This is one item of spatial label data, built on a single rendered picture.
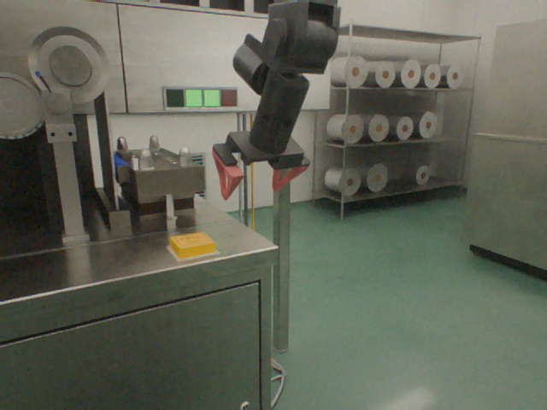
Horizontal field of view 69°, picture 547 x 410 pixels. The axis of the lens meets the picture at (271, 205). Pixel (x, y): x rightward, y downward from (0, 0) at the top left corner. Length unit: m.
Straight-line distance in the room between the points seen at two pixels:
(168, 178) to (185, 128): 2.83
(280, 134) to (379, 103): 4.43
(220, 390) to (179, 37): 0.99
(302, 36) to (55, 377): 0.67
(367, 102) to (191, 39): 3.66
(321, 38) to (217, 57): 0.88
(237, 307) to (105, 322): 0.25
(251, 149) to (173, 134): 3.20
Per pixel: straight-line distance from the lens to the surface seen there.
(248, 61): 0.58
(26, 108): 0.95
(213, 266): 0.76
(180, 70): 1.33
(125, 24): 1.31
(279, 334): 1.98
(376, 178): 4.42
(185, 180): 0.96
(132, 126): 3.66
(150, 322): 0.80
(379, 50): 4.95
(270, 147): 0.56
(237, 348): 0.90
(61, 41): 0.94
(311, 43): 0.50
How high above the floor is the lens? 1.19
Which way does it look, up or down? 15 degrees down
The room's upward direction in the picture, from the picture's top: straight up
